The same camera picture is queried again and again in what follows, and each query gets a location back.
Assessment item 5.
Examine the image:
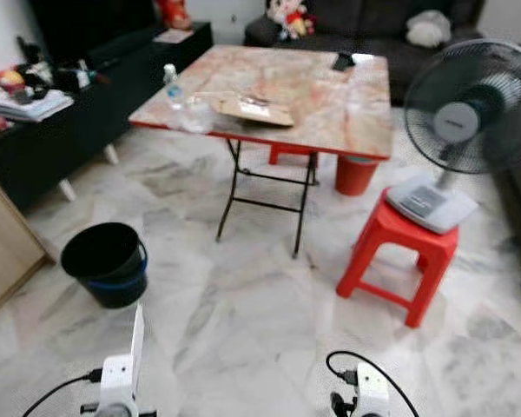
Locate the white paper sheet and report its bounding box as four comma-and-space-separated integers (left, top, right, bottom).
129, 303, 147, 401

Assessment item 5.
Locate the black plastic bucket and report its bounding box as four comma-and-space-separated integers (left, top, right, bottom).
60, 222, 149, 310

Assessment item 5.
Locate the red plastic stool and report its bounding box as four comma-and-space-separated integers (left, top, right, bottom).
268, 143, 319, 167
336, 189, 459, 329

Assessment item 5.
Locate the light wood cabinet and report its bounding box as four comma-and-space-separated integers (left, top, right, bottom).
0, 165, 57, 323

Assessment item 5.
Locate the red plastic bucket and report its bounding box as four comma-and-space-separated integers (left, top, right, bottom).
334, 155, 381, 197

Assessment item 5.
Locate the black low tv console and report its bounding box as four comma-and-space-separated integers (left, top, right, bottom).
0, 22, 214, 213

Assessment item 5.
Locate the white paper stack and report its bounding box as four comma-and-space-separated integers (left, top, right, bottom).
0, 89, 76, 123

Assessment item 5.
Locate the clear crumpled plastic bag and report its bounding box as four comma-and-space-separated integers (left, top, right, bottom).
177, 99, 214, 134

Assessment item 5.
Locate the brown cardboard sheet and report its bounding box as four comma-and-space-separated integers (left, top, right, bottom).
210, 94, 295, 129

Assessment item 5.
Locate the marble top folding table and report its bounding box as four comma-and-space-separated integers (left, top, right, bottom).
129, 45, 393, 259

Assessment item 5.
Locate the grey white standing fan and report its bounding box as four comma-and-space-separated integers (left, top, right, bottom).
385, 39, 521, 235

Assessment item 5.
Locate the clear plastic water bottle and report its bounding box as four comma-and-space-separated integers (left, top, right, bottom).
162, 63, 186, 110

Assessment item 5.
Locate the yellow red toy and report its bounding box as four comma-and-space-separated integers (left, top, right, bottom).
0, 69, 28, 96

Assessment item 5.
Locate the small black object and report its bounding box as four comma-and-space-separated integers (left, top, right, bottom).
331, 52, 356, 73

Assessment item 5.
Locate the flat light booklet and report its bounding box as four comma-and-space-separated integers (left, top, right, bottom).
154, 29, 195, 45

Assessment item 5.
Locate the black television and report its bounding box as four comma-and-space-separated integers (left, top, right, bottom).
28, 0, 159, 67

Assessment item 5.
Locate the white fluffy plush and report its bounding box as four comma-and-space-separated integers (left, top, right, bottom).
406, 10, 453, 50

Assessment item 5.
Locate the red white plush doll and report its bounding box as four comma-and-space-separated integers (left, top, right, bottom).
267, 0, 317, 41

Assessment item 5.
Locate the red figurine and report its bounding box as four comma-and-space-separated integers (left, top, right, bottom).
156, 0, 193, 31

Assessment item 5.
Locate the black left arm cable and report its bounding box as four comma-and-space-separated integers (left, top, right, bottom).
22, 370, 103, 417

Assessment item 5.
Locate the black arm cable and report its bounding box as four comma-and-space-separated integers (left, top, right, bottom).
326, 350, 420, 417
22, 370, 103, 417

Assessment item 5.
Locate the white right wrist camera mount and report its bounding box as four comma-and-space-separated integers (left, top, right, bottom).
355, 362, 392, 417

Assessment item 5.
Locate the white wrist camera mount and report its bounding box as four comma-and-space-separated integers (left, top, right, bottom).
97, 354, 141, 417
355, 362, 392, 417

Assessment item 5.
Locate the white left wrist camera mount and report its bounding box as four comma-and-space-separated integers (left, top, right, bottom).
97, 354, 141, 417

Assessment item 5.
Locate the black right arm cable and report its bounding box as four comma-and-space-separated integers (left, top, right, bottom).
326, 350, 420, 417

